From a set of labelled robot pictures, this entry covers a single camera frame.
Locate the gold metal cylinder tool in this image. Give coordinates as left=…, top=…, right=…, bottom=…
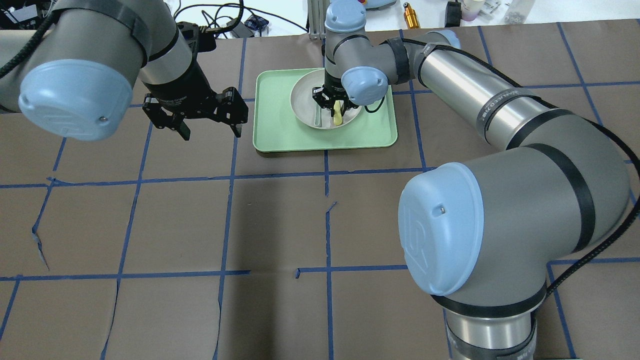
left=402, top=2, right=420, bottom=29

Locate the cream round plate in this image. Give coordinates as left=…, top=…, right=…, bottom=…
left=290, top=68, right=362, bottom=131

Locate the aluminium frame post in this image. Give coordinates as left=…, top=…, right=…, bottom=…
left=307, top=0, right=330, bottom=41

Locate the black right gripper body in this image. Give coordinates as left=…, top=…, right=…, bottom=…
left=311, top=70, right=359, bottom=112

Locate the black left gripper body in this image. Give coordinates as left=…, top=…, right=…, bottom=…
left=142, top=60, right=249, bottom=128

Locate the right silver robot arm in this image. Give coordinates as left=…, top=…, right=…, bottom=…
left=314, top=0, right=639, bottom=360

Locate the mint green tray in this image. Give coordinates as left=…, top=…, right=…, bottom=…
left=253, top=68, right=398, bottom=153

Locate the black power adapter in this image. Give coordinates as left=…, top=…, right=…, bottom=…
left=445, top=0, right=462, bottom=28

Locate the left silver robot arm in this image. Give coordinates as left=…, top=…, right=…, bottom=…
left=1, top=0, right=249, bottom=141

